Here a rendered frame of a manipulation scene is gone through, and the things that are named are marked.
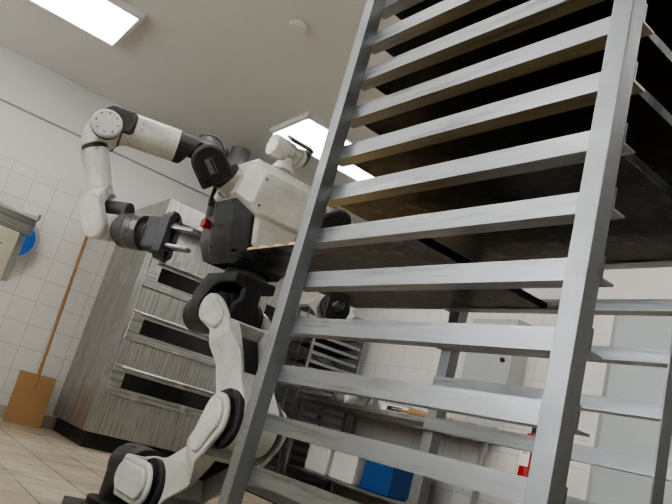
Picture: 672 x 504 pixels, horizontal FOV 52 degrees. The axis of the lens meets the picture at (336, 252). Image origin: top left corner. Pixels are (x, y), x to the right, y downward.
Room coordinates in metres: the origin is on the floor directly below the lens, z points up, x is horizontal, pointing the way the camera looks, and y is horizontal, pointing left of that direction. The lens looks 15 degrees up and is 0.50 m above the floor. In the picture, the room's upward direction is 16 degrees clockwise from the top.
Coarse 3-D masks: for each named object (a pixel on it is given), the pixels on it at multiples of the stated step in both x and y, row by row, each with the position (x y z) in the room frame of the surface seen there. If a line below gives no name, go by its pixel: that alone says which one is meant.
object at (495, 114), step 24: (600, 72) 0.80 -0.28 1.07; (528, 96) 0.90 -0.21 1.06; (552, 96) 0.86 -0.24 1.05; (576, 96) 0.83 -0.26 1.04; (432, 120) 1.06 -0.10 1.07; (456, 120) 1.01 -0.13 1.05; (480, 120) 0.97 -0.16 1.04; (504, 120) 0.94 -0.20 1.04; (528, 120) 0.92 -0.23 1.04; (360, 144) 1.22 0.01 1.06; (384, 144) 1.16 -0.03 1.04; (408, 144) 1.12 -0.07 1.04; (432, 144) 1.09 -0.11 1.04
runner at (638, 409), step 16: (432, 384) 1.52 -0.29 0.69; (448, 384) 1.49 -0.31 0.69; (464, 384) 1.45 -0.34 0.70; (480, 384) 1.41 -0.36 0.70; (496, 384) 1.38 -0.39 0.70; (592, 400) 1.20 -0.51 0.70; (608, 400) 1.18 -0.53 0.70; (624, 400) 1.16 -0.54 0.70; (624, 416) 1.15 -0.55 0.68; (640, 416) 1.11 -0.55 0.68; (656, 416) 1.11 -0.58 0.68
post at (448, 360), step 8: (456, 312) 1.51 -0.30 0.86; (464, 312) 1.51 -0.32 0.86; (448, 320) 1.52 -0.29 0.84; (456, 320) 1.50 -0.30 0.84; (464, 320) 1.51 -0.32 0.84; (448, 352) 1.51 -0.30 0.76; (456, 352) 1.51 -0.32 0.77; (440, 360) 1.52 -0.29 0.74; (448, 360) 1.50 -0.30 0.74; (456, 360) 1.52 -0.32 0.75; (440, 368) 1.52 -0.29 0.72; (448, 368) 1.50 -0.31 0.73; (448, 376) 1.51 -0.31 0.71; (432, 416) 1.51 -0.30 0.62; (440, 416) 1.51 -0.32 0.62; (424, 432) 1.52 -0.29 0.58; (432, 432) 1.50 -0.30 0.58; (424, 440) 1.52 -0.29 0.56; (432, 440) 1.50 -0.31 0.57; (440, 440) 1.52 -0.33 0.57; (424, 448) 1.51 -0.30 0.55; (432, 448) 1.51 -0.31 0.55; (416, 480) 1.51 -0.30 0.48; (424, 480) 1.51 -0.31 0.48; (416, 488) 1.51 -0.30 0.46; (424, 488) 1.51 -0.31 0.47; (408, 496) 1.53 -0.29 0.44; (416, 496) 1.51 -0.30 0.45; (424, 496) 1.51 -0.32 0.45
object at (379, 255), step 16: (416, 240) 1.09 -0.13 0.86; (432, 240) 1.11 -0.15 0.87; (240, 256) 1.56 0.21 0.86; (256, 256) 1.52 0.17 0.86; (272, 256) 1.48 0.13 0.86; (288, 256) 1.44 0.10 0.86; (320, 256) 1.37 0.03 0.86; (336, 256) 1.33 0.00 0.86; (352, 256) 1.30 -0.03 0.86; (368, 256) 1.27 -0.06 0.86; (384, 256) 1.24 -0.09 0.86; (400, 256) 1.21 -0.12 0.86; (416, 256) 1.18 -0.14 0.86; (432, 256) 1.16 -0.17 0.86; (448, 256) 1.13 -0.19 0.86; (352, 304) 1.76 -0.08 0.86; (368, 304) 1.70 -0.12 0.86; (384, 304) 1.65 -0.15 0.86; (400, 304) 1.60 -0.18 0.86; (416, 304) 1.55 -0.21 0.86; (432, 304) 1.51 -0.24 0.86; (448, 304) 1.47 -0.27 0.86; (464, 304) 1.43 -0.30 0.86; (480, 304) 1.39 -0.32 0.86; (496, 304) 1.36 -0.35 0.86; (512, 304) 1.32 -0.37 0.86; (528, 304) 1.29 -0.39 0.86; (544, 304) 1.30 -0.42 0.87
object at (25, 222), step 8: (0, 208) 1.89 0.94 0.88; (8, 208) 1.90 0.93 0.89; (16, 208) 1.91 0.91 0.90; (0, 216) 1.89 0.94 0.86; (8, 216) 1.91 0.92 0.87; (16, 216) 1.92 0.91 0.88; (24, 216) 1.93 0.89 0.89; (32, 216) 1.94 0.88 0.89; (40, 216) 1.96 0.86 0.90; (8, 224) 1.91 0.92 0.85; (16, 224) 1.92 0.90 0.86; (24, 224) 1.94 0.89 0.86; (32, 224) 1.95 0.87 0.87; (24, 232) 1.94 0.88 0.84
